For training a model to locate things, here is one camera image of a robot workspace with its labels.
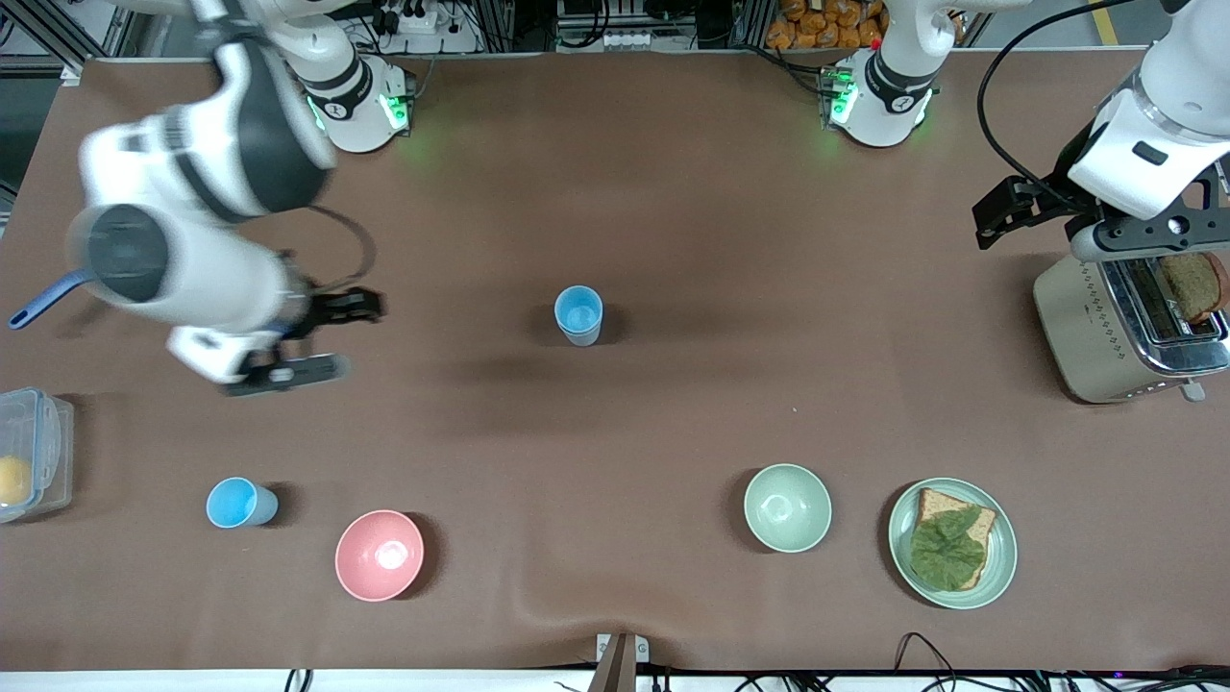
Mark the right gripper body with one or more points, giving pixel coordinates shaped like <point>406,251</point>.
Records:
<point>318,310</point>

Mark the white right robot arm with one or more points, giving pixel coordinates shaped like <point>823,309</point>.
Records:
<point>192,269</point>

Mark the dark toasted bread slice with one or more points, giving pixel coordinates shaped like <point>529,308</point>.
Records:
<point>1193,286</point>

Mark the beige and chrome toaster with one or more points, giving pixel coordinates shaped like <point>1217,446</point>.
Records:
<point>1086,327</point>

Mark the clear plastic lidded container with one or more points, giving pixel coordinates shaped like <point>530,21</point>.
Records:
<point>43,452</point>

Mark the pink bowl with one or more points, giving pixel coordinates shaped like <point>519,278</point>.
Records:
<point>380,556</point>

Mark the yellow fruit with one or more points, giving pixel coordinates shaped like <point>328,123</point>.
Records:
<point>12,481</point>

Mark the orange snack bag pile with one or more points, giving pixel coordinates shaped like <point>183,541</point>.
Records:
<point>826,24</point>

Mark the brown bread slice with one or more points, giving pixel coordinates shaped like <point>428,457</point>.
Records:
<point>937,502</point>

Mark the pale green plate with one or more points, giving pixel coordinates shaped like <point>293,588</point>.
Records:
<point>1004,553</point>

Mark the green lettuce leaf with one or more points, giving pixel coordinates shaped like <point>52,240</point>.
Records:
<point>947,550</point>

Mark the pale green bowl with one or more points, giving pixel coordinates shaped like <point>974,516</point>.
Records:
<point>788,507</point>

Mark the white power strip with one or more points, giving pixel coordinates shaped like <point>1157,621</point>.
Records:
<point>627,40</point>

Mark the metal mount bracket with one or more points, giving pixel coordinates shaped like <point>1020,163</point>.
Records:
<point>620,658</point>

